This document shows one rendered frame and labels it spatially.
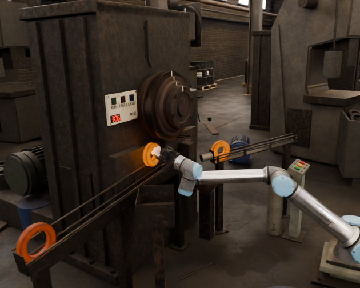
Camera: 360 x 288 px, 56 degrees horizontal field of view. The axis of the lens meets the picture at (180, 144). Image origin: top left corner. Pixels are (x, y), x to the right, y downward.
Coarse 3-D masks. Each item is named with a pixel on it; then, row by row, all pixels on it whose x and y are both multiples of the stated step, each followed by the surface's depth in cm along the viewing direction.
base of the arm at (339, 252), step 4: (336, 244) 227; (336, 248) 224; (340, 248) 220; (336, 252) 223; (340, 252) 220; (344, 252) 218; (348, 252) 216; (336, 256) 222; (340, 256) 219; (344, 256) 217; (348, 256) 216; (340, 260) 219; (344, 260) 217; (348, 260) 216; (352, 260) 215
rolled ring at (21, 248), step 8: (32, 224) 155; (40, 224) 155; (24, 232) 151; (32, 232) 152; (48, 232) 159; (24, 240) 149; (48, 240) 162; (16, 248) 150; (24, 248) 150; (24, 256) 150; (32, 256) 155
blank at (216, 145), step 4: (216, 144) 264; (220, 144) 265; (224, 144) 267; (228, 144) 268; (212, 148) 266; (216, 148) 265; (224, 148) 269; (228, 148) 269; (216, 152) 266; (224, 152) 269; (228, 152) 270
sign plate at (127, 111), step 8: (112, 96) 199; (120, 96) 204; (128, 96) 210; (136, 96) 217; (120, 104) 205; (128, 104) 211; (136, 104) 218; (112, 112) 200; (120, 112) 206; (128, 112) 212; (136, 112) 219; (112, 120) 201; (120, 120) 207; (128, 120) 213
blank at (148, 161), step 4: (148, 144) 219; (152, 144) 219; (156, 144) 223; (148, 148) 216; (152, 148) 220; (144, 152) 216; (148, 152) 217; (144, 156) 216; (148, 156) 217; (144, 160) 217; (148, 160) 218; (152, 160) 221; (156, 160) 225; (148, 164) 218; (152, 164) 222; (156, 164) 226
